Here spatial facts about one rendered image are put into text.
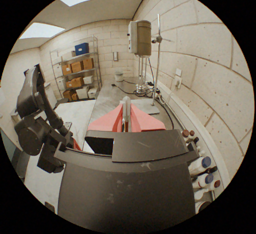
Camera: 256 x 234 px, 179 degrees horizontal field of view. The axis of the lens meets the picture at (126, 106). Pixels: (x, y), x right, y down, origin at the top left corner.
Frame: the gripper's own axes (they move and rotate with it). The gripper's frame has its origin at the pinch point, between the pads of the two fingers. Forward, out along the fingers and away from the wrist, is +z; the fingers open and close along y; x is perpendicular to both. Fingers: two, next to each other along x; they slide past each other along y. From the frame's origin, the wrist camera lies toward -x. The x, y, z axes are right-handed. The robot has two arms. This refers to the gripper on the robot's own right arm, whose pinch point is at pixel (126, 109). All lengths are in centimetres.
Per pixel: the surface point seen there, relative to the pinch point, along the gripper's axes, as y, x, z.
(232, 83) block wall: -43.9, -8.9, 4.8
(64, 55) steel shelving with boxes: 165, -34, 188
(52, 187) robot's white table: 37, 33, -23
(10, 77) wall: 306, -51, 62
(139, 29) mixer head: -7.2, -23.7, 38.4
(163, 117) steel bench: -26, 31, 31
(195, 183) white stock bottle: -29.0, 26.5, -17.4
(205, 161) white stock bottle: -29.9, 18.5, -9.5
